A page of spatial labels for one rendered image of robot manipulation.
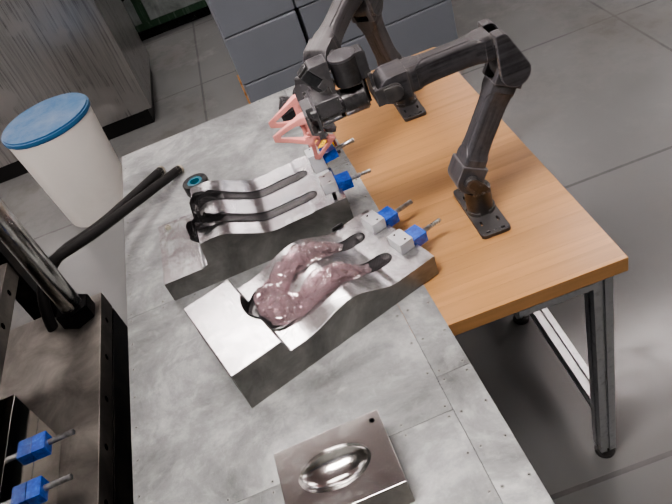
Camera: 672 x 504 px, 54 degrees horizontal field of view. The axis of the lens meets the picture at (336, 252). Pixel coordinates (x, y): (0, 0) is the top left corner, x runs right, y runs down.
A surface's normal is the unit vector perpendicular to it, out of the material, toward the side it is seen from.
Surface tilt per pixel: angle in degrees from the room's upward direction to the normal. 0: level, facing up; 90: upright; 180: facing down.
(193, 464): 0
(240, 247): 90
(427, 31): 90
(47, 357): 0
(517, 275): 0
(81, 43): 90
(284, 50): 90
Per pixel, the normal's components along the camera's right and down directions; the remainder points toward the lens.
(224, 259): 0.27, 0.58
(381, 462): -0.29, -0.72
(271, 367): 0.53, 0.44
